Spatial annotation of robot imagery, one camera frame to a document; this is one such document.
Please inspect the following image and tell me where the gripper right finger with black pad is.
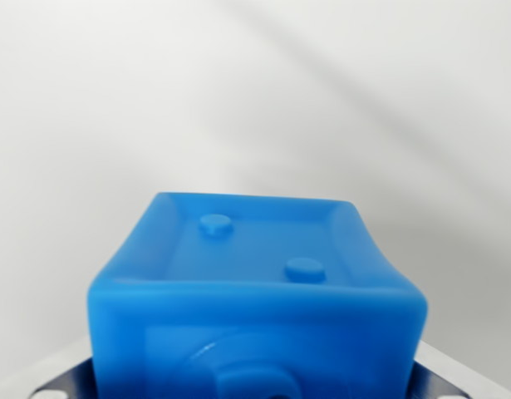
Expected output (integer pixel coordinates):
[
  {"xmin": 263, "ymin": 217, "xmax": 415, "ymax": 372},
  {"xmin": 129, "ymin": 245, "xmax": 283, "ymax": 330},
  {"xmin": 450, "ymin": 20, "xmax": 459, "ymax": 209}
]
[{"xmin": 409, "ymin": 341, "xmax": 505, "ymax": 399}]

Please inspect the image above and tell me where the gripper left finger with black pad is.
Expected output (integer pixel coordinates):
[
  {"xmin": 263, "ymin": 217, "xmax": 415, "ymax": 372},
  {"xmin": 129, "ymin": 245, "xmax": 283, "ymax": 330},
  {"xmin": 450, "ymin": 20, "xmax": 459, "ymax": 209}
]
[{"xmin": 28, "ymin": 356, "xmax": 99, "ymax": 399}]

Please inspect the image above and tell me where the blue cube with number two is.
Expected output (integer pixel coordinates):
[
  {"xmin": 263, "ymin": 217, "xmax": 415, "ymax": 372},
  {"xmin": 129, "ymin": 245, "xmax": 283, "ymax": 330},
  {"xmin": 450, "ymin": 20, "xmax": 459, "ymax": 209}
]
[{"xmin": 86, "ymin": 191, "xmax": 429, "ymax": 399}]

